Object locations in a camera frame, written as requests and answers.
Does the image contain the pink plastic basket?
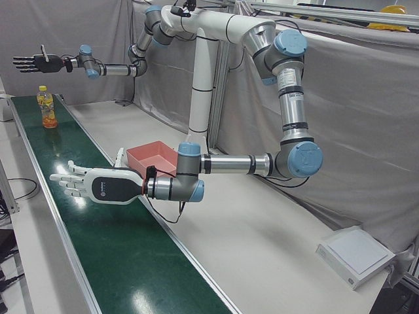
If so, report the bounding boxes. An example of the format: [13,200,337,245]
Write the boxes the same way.
[125,140,179,179]

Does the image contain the yellow orange drink bottle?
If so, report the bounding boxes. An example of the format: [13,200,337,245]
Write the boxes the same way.
[36,84,59,129]

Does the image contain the aluminium profile post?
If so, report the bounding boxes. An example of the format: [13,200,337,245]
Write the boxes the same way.
[0,159,21,216]

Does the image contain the green belt conveyor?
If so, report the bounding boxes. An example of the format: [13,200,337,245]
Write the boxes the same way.
[9,93,243,314]

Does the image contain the white flat box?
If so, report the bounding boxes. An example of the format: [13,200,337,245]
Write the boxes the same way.
[315,225,396,291]

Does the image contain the grey fabric curtain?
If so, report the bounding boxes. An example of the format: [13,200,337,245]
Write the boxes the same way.
[130,0,419,262]
[0,0,140,106]

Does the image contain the black torso-mounted camera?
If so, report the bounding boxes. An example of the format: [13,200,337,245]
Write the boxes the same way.
[170,0,198,18]

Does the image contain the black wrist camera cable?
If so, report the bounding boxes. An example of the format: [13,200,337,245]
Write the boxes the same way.
[143,194,188,225]

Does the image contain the thin black cable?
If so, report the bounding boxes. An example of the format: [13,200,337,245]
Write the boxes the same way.
[6,177,39,200]

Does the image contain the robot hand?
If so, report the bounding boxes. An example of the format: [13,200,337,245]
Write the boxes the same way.
[12,45,65,74]
[48,147,145,206]

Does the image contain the white conveyor control box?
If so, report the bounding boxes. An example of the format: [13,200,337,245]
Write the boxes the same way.
[0,94,14,122]

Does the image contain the white robot torso column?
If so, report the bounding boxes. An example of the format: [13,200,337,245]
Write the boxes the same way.
[160,5,276,148]

